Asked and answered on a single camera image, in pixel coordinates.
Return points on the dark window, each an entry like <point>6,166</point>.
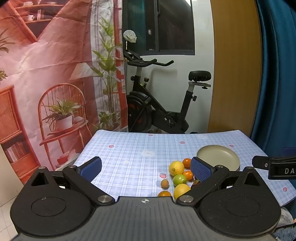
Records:
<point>175,27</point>

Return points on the blue shaggy rug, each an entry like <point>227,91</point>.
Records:
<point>286,231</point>

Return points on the white crumpled bag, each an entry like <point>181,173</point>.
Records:
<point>130,36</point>

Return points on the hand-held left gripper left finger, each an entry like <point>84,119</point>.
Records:
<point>91,168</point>

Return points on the brown longan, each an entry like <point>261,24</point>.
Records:
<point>164,183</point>

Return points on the printed wall tapestry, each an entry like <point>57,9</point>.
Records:
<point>57,58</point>

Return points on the small yellow lemon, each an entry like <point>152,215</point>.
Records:
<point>181,191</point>

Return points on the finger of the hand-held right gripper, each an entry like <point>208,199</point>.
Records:
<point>290,153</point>
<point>261,162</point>

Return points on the large yellow lemon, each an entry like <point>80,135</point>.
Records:
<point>175,168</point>

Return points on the beige plate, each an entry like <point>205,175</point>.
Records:
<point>217,155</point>

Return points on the small orange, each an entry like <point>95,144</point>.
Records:
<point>188,175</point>
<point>186,163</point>

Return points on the dark purple mangosteen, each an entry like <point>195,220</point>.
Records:
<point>195,184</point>

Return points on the wooden door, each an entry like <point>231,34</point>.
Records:
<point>233,69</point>

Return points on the black exercise bike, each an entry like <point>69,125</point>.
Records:
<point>161,115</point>

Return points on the blue curtain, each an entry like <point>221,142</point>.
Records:
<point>277,81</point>

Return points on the greenish orange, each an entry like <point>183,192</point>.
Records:
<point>164,194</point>

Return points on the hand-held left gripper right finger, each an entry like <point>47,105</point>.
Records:
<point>201,169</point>

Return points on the green round fruit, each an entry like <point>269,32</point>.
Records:
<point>180,179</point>

